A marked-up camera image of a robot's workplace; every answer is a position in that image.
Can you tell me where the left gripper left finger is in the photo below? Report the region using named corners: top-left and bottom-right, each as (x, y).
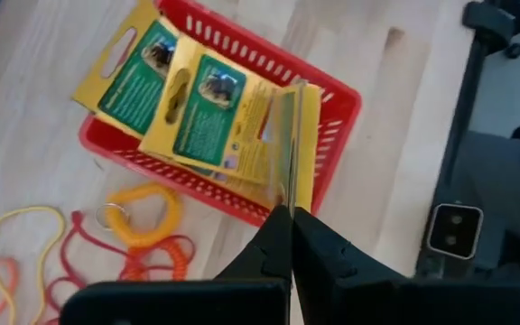
top-left (214, 204), bottom-right (294, 283)

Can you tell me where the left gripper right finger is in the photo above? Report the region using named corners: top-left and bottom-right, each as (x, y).
top-left (292, 207), bottom-right (406, 325)

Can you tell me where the orange-red coil keychain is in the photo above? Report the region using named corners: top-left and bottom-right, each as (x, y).
top-left (118, 233), bottom-right (197, 283)

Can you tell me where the yellow coil keychain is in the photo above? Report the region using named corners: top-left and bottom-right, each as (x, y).
top-left (95, 181), bottom-right (185, 249)

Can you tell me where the yellow crayon box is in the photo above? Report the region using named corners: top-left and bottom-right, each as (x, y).
top-left (137, 33), bottom-right (284, 187)
top-left (70, 0), bottom-right (181, 140)
top-left (264, 79), bottom-right (323, 214)

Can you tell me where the red plastic basket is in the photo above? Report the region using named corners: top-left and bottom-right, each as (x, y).
top-left (78, 0), bottom-right (363, 228)

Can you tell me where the grey table-level camera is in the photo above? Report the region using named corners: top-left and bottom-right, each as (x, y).
top-left (425, 202), bottom-right (486, 262)

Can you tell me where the red cord loop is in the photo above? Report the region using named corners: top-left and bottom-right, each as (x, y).
top-left (42, 209), bottom-right (140, 325)

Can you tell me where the yellow cord loop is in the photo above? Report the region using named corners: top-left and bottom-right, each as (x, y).
top-left (0, 205), bottom-right (67, 325)

